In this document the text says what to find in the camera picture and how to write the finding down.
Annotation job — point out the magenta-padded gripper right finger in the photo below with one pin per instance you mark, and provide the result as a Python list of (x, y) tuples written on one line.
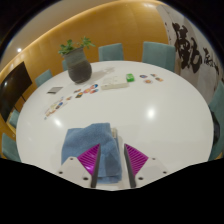
[(135, 161)]

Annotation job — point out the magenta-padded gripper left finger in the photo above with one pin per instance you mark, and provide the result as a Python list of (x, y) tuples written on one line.
[(90, 161)]

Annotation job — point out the blue towel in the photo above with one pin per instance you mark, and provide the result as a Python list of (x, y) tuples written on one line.
[(83, 140)]

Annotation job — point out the colourful sticker sheet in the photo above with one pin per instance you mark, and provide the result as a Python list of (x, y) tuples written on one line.
[(55, 107)]

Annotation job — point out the white flat box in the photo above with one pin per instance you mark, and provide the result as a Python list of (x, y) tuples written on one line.
[(113, 85)]

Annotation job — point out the grey booklet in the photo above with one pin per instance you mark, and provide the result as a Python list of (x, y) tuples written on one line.
[(54, 90)]

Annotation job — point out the small green packet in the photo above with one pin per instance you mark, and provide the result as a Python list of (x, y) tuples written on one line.
[(130, 77)]

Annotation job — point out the grey pot with green plant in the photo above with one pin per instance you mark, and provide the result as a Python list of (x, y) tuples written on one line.
[(78, 68)]

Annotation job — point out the black flat screen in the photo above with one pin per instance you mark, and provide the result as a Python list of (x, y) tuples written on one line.
[(13, 90)]

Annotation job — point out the teal chairs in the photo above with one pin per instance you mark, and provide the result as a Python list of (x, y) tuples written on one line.
[(158, 53)]

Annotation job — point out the white calligraphy folding screen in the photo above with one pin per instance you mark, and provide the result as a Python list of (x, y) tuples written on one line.
[(186, 46)]

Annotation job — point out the recessed ceiling lights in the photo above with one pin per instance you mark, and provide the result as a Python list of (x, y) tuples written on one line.
[(19, 50)]

